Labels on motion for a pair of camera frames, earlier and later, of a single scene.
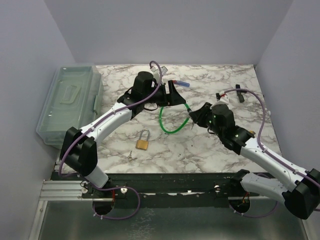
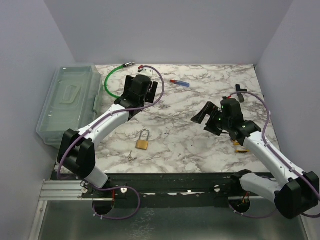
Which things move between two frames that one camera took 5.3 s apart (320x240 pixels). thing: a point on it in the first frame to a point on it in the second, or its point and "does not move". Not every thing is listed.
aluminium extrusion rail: [62, 190] does not move
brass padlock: [141, 144] does not move
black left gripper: [173, 98] to [149, 96]
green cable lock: [174, 132] to [112, 70]
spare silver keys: [130, 157] does not move
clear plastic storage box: [74, 98] does not move
